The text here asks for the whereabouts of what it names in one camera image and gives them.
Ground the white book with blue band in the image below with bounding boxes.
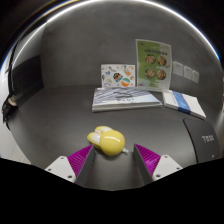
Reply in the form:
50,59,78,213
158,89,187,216
161,89,207,120

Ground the grey striped booklet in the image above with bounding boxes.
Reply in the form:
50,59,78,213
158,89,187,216
91,86,164,113

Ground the black mouse pad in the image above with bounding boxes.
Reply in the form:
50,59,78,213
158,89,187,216
182,117,221,164

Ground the yellow computer mouse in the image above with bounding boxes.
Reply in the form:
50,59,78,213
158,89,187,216
86,125,129,157

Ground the row of white wall sockets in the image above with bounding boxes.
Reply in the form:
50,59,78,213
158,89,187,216
172,61,200,84

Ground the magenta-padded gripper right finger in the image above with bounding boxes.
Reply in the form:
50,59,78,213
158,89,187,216
132,143,184,186

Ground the white card with colourful stickers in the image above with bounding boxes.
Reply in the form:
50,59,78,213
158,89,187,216
100,63,137,89

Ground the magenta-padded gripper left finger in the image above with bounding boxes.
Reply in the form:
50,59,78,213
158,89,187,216
44,144,97,188

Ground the black bag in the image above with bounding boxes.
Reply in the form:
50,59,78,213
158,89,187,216
1,93,18,132

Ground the green standing menu sign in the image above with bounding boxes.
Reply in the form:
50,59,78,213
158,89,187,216
135,38,173,93

